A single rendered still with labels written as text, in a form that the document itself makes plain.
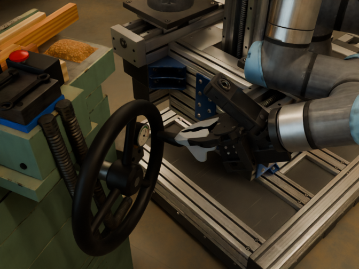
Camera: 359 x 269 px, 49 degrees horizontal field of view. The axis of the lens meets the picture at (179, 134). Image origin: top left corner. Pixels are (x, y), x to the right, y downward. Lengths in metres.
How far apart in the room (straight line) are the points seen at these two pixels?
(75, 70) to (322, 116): 0.50
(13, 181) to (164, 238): 1.01
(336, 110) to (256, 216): 0.90
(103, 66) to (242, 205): 0.79
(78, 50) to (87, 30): 2.18
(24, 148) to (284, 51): 0.43
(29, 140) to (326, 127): 0.42
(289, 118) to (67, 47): 0.51
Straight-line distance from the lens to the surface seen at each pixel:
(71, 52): 0.89
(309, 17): 0.66
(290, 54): 0.67
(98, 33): 3.01
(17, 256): 0.87
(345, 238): 1.74
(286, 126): 0.61
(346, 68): 0.68
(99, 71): 0.89
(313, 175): 1.62
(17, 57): 0.67
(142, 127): 1.00
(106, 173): 0.72
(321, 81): 0.67
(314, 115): 0.59
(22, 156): 0.65
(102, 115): 0.94
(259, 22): 1.18
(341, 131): 0.59
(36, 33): 0.95
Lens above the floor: 1.34
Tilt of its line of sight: 41 degrees down
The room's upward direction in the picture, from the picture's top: straight up
